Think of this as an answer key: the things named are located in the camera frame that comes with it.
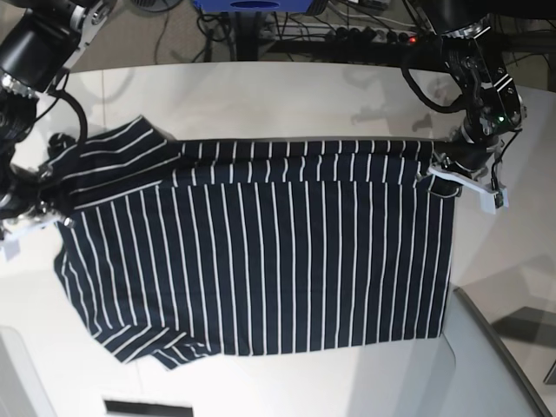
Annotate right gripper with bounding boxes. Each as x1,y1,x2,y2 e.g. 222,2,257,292
1,167,65,222

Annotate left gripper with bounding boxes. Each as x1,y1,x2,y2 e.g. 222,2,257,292
434,134,500,178

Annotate navy white striped t-shirt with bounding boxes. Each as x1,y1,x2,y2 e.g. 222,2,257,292
51,117,455,369

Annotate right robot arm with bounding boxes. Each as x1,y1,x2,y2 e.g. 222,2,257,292
1,1,116,220

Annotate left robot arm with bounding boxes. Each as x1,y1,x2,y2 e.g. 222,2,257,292
401,1,526,176

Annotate white power strip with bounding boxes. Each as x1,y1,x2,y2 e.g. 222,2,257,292
275,21,418,45

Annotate blue plastic bin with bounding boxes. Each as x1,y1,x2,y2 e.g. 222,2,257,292
193,0,313,13

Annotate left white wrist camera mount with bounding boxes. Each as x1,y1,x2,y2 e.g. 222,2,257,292
415,158,509,215

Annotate grey metal edge rail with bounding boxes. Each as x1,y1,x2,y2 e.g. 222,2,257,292
454,288,551,416

